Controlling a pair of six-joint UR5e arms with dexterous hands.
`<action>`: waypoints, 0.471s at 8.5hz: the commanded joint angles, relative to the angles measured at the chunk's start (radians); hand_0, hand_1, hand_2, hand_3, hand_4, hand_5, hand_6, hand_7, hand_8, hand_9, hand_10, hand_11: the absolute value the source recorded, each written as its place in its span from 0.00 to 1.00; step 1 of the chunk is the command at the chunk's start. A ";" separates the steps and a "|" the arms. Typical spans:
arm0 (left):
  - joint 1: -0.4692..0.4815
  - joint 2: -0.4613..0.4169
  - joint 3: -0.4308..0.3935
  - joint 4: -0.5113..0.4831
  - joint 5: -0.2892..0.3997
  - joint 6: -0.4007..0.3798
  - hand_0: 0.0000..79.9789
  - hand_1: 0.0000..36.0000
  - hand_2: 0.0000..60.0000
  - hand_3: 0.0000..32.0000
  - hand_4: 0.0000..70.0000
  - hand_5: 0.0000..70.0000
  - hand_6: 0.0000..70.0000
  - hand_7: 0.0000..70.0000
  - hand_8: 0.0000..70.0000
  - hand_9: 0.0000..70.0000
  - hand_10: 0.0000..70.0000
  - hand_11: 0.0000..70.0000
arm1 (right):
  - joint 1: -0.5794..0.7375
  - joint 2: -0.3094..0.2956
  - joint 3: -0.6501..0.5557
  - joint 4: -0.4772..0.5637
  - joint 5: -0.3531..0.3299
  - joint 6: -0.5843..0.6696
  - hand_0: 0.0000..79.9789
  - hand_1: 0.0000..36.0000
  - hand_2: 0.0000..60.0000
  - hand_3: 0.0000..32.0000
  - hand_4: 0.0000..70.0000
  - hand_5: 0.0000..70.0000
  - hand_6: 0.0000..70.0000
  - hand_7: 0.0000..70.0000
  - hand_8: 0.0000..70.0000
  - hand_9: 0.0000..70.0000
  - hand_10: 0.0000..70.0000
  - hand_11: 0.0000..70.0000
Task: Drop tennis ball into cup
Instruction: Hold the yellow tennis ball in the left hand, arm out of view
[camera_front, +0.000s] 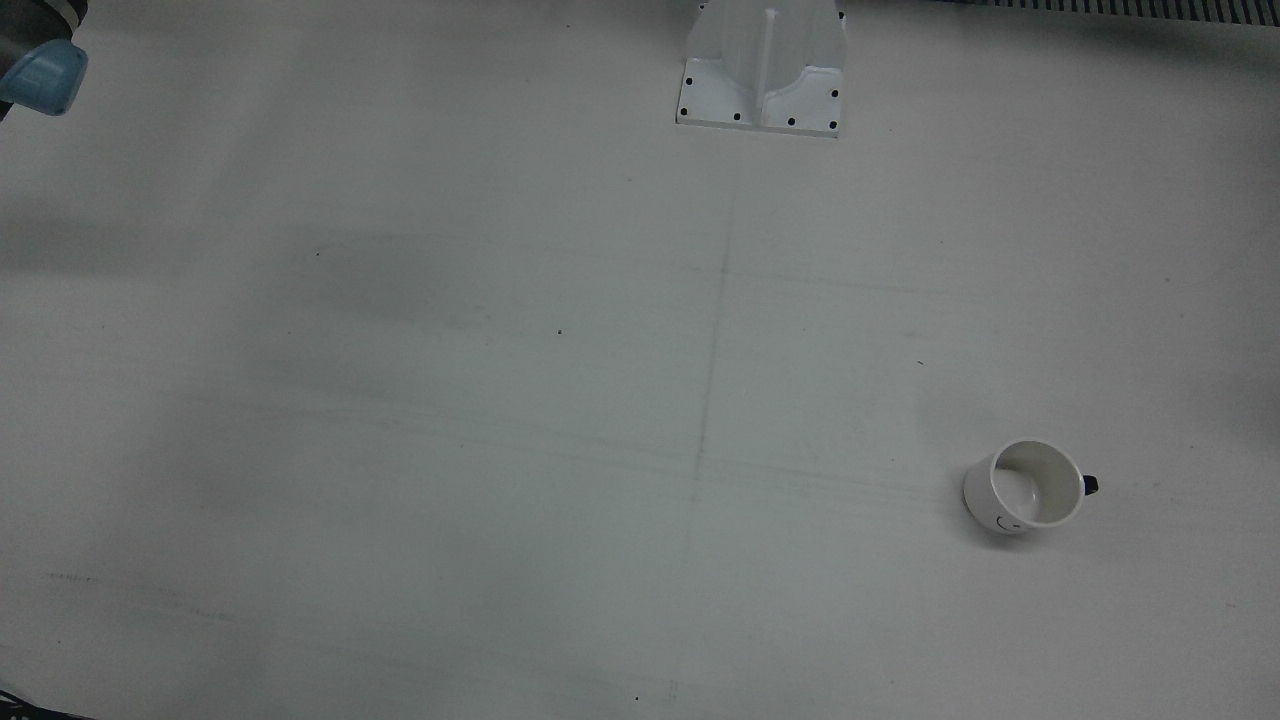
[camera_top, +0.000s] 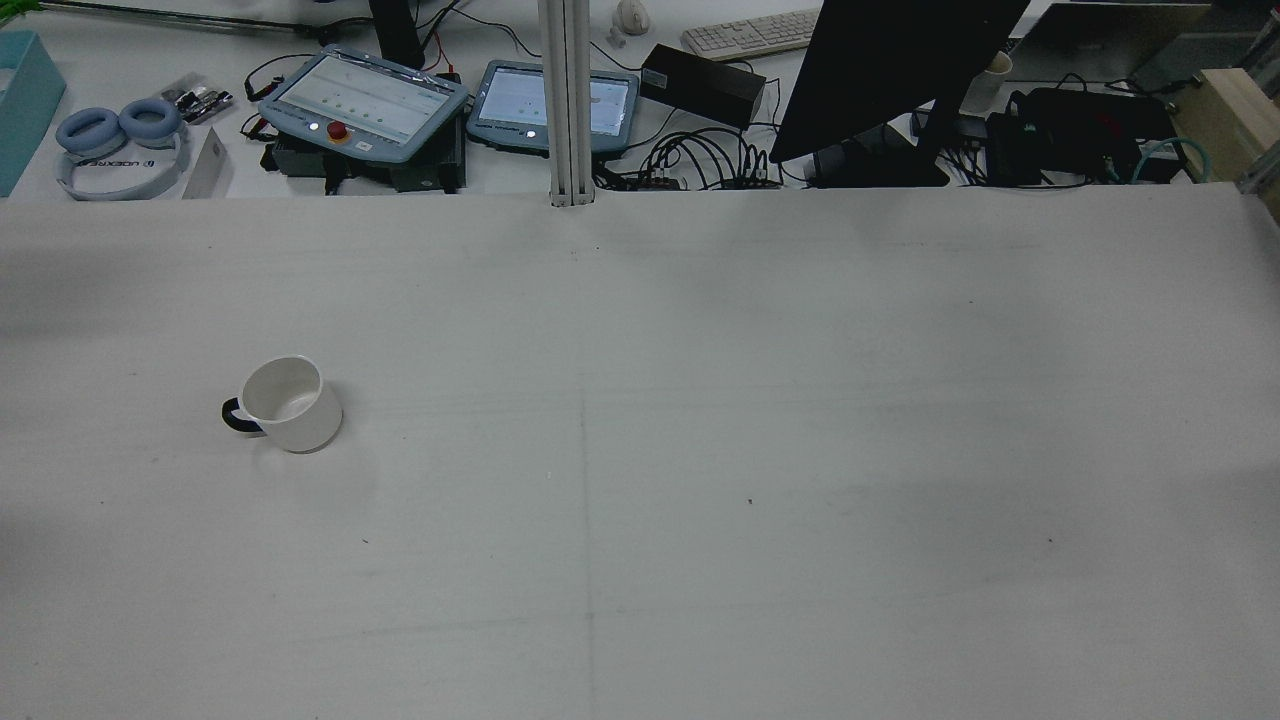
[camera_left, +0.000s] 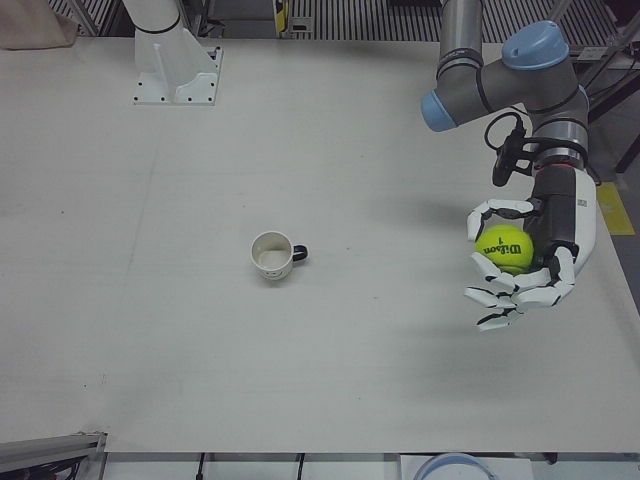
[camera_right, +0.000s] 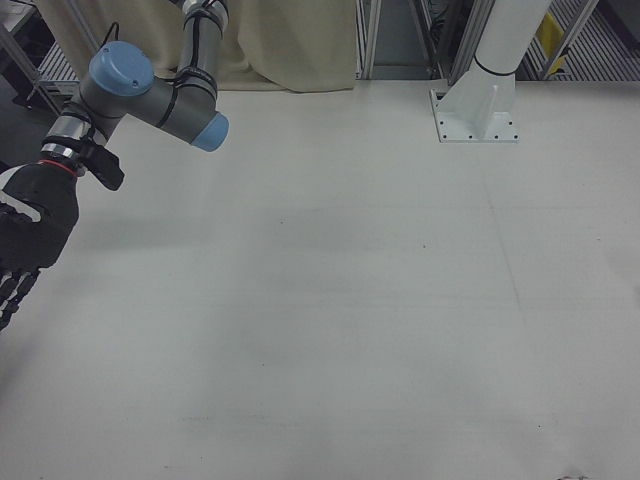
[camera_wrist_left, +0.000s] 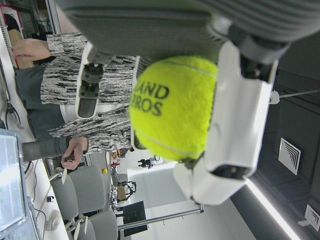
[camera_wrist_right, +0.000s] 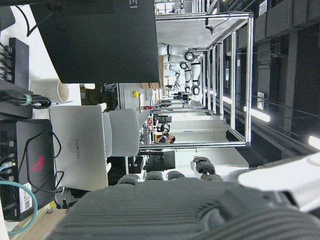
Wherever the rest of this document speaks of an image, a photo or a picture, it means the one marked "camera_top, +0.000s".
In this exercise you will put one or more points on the white paper cup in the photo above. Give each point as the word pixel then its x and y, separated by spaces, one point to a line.
pixel 990 84

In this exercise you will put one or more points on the small blue teach pendant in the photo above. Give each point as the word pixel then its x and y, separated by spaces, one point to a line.
pixel 552 106

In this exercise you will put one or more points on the black rectangular power box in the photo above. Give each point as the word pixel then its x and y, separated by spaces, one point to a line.
pixel 702 84

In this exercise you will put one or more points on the black controller box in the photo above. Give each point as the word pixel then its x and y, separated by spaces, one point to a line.
pixel 365 172

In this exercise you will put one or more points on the white computer mouse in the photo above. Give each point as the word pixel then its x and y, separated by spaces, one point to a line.
pixel 632 16

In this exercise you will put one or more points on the white computer keyboard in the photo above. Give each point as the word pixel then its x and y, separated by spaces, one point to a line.
pixel 750 33

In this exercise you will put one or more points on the teach pendant with red button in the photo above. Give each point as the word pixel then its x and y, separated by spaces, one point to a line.
pixel 362 102

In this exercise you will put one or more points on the black computer monitor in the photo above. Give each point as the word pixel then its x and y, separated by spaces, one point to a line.
pixel 890 70

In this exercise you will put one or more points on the white folded card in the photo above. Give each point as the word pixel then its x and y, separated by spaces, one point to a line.
pixel 208 165

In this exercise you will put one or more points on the clear bag of small parts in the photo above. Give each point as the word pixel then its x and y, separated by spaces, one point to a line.
pixel 197 97

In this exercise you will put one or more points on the blue over-ear headphones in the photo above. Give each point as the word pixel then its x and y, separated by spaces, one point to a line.
pixel 118 144

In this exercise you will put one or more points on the light wooden box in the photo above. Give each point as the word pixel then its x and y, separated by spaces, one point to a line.
pixel 1230 125

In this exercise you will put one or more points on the teal storage box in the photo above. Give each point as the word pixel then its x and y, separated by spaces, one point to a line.
pixel 22 100

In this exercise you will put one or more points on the aluminium profile post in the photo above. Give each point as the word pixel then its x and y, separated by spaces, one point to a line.
pixel 568 100

